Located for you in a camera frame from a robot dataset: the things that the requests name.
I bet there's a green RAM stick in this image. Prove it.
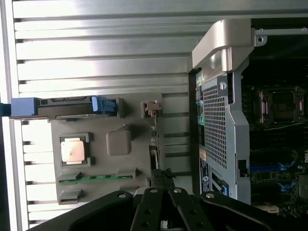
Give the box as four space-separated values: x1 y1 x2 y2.
59 174 135 185

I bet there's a hard disk blue carrier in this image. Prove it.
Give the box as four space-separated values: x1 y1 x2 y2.
0 95 125 119

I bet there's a black open PC case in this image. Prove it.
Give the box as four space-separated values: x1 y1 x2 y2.
187 18 308 231

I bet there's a blue expansion slot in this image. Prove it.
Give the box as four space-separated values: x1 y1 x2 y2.
250 160 297 169

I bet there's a grey parts rack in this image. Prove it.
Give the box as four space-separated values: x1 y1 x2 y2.
47 92 165 205

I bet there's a green motherboard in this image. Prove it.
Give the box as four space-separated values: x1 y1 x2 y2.
240 79 308 217

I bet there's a silver CPU chip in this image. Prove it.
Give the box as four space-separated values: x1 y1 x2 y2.
60 137 86 166

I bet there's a metal CPU socket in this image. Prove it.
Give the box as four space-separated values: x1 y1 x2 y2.
255 87 304 125

